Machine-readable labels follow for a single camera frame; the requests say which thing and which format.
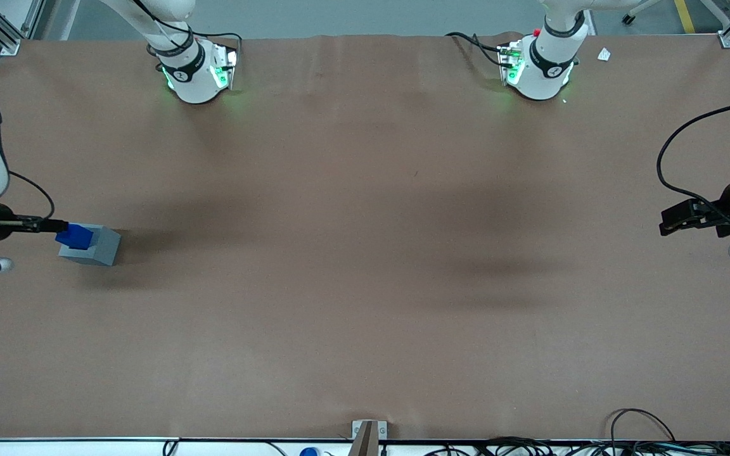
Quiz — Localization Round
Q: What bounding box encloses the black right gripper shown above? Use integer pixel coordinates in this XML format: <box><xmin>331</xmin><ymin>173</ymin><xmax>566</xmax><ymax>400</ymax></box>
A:
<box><xmin>0</xmin><ymin>204</ymin><xmax>70</xmax><ymax>243</ymax></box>

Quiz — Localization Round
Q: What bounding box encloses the blue plastic part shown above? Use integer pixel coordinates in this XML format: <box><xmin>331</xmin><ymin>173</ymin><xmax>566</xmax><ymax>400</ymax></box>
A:
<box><xmin>54</xmin><ymin>223</ymin><xmax>95</xmax><ymax>250</ymax></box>

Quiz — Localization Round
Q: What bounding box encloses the gray square base block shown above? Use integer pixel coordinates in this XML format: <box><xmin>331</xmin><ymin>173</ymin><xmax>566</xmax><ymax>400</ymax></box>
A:
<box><xmin>58</xmin><ymin>225</ymin><xmax>122</xmax><ymax>267</ymax></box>

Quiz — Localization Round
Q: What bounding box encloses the white stand leg with caster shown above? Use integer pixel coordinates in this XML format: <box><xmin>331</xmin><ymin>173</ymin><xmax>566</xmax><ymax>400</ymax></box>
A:
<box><xmin>621</xmin><ymin>0</ymin><xmax>730</xmax><ymax>26</ymax></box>

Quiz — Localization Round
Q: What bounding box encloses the brown table cover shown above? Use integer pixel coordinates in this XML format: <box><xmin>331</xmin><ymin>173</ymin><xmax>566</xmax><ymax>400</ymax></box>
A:
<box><xmin>0</xmin><ymin>32</ymin><xmax>730</xmax><ymax>442</ymax></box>

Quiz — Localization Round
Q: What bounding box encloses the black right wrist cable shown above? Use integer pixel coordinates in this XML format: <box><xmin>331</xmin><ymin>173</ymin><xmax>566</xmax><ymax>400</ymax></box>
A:
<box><xmin>8</xmin><ymin>171</ymin><xmax>56</xmax><ymax>221</ymax></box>

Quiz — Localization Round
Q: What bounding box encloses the long black left wrist cable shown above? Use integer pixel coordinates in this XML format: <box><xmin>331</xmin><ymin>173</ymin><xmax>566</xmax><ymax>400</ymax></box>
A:
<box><xmin>656</xmin><ymin>99</ymin><xmax>730</xmax><ymax>230</ymax></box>

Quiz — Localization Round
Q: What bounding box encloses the black arched cable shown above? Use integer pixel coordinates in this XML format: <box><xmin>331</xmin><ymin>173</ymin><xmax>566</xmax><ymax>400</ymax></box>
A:
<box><xmin>610</xmin><ymin>408</ymin><xmax>677</xmax><ymax>444</ymax></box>

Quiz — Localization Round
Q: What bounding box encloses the white table edge rail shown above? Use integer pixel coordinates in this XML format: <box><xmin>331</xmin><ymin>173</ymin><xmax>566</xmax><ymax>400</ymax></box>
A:
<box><xmin>0</xmin><ymin>438</ymin><xmax>353</xmax><ymax>456</ymax></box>

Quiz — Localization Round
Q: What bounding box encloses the black right arm base cable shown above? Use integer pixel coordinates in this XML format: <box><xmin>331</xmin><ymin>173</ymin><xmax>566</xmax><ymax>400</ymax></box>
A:
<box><xmin>131</xmin><ymin>0</ymin><xmax>243</xmax><ymax>64</ymax></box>

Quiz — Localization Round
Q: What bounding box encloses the black arm base cable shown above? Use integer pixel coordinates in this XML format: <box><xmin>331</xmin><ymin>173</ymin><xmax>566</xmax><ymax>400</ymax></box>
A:
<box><xmin>131</xmin><ymin>0</ymin><xmax>243</xmax><ymax>64</ymax></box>
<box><xmin>445</xmin><ymin>32</ymin><xmax>511</xmax><ymax>67</ymax></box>

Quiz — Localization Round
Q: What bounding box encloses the black cable tangle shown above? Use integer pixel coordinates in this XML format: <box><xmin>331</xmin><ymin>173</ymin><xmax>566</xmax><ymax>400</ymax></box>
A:
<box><xmin>425</xmin><ymin>436</ymin><xmax>730</xmax><ymax>456</ymax></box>

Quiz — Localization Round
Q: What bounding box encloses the black left arm base cable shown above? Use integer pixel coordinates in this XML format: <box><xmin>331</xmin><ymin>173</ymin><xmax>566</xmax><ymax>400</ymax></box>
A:
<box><xmin>445</xmin><ymin>32</ymin><xmax>511</xmax><ymax>67</ymax></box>

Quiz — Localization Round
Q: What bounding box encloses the silver mounting bracket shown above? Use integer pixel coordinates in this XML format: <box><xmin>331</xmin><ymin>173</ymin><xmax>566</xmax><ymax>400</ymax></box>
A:
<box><xmin>352</xmin><ymin>420</ymin><xmax>388</xmax><ymax>441</ymax></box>

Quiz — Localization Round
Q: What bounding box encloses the brown camera post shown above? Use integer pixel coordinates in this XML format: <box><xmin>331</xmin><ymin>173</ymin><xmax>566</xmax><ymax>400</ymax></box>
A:
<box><xmin>349</xmin><ymin>421</ymin><xmax>380</xmax><ymax>456</ymax></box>

